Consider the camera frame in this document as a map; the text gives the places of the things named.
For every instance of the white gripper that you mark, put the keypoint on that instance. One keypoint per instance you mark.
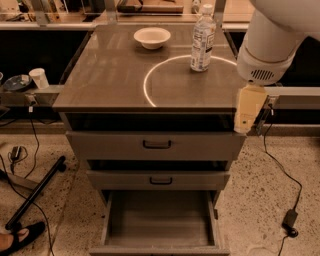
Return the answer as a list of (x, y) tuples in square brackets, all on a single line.
[(258, 69)]

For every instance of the clear plastic water bottle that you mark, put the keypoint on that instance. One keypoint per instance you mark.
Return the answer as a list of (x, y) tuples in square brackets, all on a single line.
[(203, 39)]

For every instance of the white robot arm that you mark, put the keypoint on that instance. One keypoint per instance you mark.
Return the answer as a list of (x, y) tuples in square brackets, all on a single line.
[(276, 30)]

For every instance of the grey drawer cabinet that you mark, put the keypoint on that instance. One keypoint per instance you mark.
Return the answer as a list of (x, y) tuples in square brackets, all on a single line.
[(119, 86)]

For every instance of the open bottom drawer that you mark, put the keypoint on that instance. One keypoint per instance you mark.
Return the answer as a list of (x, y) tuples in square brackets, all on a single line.
[(160, 223)]

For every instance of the middle drawer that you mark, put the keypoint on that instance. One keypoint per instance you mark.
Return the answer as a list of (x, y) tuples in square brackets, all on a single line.
[(158, 180)]

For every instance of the top drawer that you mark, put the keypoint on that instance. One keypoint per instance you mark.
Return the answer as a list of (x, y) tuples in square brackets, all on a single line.
[(178, 146)]

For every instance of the white bowl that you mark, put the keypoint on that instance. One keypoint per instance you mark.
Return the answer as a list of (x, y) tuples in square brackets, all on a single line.
[(152, 38)]

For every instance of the black power adapter right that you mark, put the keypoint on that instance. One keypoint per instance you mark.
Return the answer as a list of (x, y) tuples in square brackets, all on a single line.
[(288, 223)]

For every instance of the black power adapter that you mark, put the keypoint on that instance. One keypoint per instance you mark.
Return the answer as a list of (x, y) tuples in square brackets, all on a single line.
[(15, 153), (288, 223)]

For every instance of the black pole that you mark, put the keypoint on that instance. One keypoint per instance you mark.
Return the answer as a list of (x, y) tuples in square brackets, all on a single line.
[(14, 221)]

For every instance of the white paper cup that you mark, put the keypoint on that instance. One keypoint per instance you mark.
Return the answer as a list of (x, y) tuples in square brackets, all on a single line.
[(39, 77)]

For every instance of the dark blue bowl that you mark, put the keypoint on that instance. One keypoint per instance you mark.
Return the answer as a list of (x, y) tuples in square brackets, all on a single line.
[(17, 83)]

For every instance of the black power adapter left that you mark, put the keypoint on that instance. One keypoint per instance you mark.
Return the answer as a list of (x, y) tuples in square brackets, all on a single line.
[(15, 153)]

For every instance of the black shoe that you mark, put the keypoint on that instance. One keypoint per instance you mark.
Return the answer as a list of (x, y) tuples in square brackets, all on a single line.
[(13, 242)]

